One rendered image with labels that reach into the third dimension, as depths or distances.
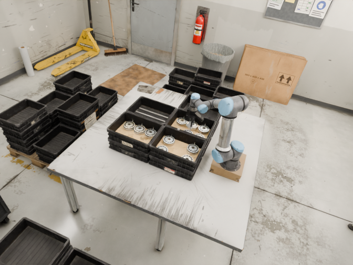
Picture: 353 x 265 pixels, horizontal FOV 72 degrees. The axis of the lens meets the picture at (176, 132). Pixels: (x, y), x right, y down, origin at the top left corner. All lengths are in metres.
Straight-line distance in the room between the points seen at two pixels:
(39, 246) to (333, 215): 2.91
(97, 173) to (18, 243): 0.70
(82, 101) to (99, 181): 1.45
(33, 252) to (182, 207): 1.06
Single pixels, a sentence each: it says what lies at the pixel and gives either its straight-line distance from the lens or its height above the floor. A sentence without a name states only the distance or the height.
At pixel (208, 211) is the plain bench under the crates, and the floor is 0.70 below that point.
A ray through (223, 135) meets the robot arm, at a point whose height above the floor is 1.16.
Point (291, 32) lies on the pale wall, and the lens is 4.68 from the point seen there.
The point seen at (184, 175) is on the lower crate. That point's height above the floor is 0.74.
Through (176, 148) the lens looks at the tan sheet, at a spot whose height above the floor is 0.83.
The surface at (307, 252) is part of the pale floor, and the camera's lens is 2.93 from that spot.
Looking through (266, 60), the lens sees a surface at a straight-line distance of 4.65.
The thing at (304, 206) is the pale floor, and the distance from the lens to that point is 3.24.
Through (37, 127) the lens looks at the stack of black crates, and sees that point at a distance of 3.07.
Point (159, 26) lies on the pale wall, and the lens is 5.13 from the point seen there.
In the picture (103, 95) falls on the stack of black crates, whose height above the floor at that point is 0.38.
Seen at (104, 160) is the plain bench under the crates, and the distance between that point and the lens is 2.15.
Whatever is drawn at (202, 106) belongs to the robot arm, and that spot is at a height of 1.18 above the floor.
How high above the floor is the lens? 2.28
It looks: 41 degrees down
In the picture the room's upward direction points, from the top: 8 degrees clockwise
